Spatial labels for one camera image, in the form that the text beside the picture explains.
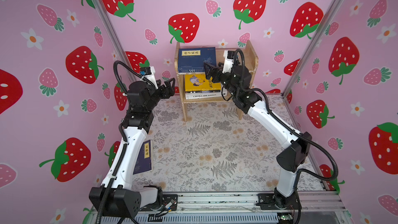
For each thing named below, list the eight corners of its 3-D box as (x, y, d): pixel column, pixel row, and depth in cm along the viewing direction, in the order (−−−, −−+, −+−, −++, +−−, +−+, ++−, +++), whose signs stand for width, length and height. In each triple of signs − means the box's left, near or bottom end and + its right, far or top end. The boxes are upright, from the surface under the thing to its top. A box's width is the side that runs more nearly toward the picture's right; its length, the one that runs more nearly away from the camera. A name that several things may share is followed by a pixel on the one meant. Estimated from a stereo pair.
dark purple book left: (135, 173, 85) (133, 172, 83) (144, 142, 97) (142, 140, 95) (150, 173, 85) (148, 172, 83) (157, 142, 97) (156, 140, 95)
